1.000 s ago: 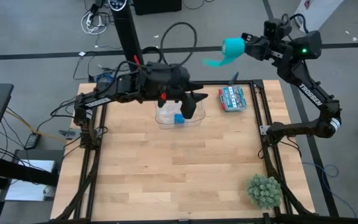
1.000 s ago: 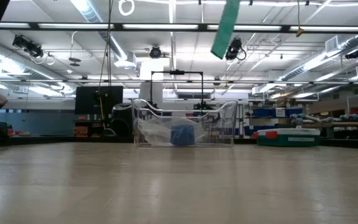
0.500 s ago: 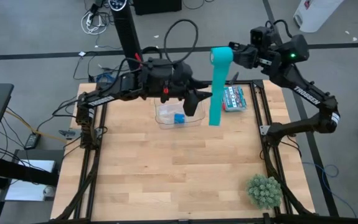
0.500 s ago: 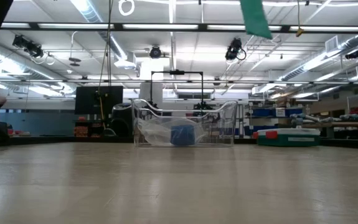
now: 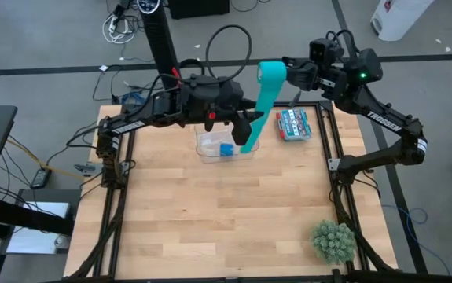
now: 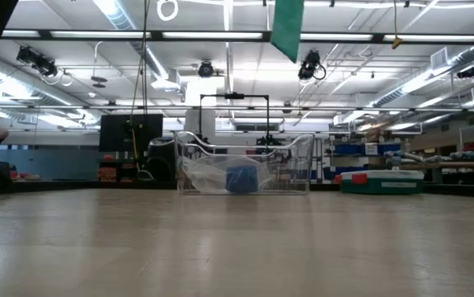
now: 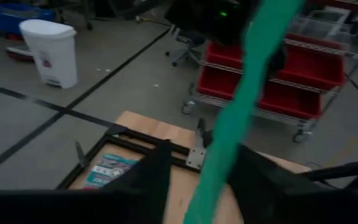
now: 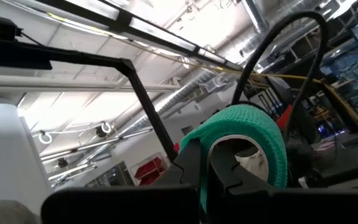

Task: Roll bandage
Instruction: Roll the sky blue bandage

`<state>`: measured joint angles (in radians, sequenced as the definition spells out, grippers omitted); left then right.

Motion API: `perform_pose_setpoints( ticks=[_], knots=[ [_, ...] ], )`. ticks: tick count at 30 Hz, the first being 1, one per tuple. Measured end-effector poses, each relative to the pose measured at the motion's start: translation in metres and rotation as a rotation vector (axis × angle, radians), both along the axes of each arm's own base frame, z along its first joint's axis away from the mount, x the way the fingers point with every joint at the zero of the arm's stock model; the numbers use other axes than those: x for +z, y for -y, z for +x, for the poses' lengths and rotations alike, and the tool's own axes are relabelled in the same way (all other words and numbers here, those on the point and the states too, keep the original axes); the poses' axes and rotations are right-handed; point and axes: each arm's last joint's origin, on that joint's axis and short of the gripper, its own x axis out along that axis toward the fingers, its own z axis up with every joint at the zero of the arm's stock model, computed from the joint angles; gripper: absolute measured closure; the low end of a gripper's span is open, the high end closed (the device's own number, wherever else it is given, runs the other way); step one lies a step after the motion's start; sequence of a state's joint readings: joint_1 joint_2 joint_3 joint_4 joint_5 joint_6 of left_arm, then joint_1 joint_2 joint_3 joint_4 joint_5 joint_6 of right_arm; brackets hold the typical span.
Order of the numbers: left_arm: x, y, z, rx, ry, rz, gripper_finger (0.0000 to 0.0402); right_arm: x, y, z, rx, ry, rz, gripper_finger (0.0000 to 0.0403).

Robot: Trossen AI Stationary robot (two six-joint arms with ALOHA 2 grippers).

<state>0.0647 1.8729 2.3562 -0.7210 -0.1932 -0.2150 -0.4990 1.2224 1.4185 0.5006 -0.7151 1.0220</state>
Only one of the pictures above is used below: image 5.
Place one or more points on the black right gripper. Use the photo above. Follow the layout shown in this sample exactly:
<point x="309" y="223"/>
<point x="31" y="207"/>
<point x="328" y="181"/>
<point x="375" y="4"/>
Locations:
<point x="333" y="80"/>

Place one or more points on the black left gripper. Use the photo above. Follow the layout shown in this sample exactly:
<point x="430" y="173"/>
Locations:
<point x="241" y="129"/>

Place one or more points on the teal elastic bandage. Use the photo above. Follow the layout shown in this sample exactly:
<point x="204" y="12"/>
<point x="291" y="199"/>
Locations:
<point x="267" y="94"/>

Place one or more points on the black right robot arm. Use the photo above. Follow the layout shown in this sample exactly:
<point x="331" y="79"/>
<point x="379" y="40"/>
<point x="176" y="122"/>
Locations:
<point x="386" y="120"/>

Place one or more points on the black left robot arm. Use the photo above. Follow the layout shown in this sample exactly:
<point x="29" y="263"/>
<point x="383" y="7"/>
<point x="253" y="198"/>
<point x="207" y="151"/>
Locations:
<point x="139" y="123"/>

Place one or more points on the blue bandage roll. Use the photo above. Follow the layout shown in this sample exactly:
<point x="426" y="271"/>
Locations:
<point x="226" y="150"/>

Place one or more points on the teal white first aid kit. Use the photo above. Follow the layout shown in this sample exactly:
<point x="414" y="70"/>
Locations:
<point x="294" y="125"/>

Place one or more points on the clear plastic bin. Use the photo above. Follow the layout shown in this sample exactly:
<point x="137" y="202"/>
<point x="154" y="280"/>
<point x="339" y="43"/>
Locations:
<point x="210" y="157"/>

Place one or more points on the white floor appliance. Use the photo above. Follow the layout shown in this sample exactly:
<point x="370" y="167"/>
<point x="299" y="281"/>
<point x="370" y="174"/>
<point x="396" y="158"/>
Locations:
<point x="400" y="17"/>

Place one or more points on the black box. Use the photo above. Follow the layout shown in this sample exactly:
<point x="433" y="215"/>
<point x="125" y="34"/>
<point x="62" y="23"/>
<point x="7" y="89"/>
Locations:
<point x="198" y="8"/>

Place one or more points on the black tower fan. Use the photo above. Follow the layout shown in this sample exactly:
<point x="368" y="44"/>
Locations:
<point x="159" y="35"/>

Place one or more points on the green artificial plant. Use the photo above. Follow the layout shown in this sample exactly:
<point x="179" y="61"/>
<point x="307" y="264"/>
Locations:
<point x="335" y="243"/>

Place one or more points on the black power adapter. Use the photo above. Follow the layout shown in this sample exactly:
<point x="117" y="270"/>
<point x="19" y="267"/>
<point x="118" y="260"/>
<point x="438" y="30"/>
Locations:
<point x="41" y="178"/>

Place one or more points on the white grey box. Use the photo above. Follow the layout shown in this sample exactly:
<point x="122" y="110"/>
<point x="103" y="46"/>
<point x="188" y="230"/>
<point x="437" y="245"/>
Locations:
<point x="37" y="239"/>

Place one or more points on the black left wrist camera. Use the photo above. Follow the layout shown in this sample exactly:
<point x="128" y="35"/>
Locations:
<point x="231" y="92"/>

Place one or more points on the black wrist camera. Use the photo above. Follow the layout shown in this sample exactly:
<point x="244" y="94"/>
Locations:
<point x="231" y="92"/>
<point x="324" y="49"/>

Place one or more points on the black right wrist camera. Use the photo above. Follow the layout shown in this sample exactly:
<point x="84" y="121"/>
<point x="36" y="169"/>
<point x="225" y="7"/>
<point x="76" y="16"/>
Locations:
<point x="324" y="49"/>

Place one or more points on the black metal table frame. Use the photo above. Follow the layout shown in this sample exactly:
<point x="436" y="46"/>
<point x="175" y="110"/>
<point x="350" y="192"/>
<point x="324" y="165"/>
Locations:
<point x="328" y="105"/>

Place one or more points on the grey metal bracket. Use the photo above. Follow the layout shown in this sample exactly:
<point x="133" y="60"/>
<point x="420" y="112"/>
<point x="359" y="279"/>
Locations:
<point x="86" y="170"/>
<point x="332" y="164"/>

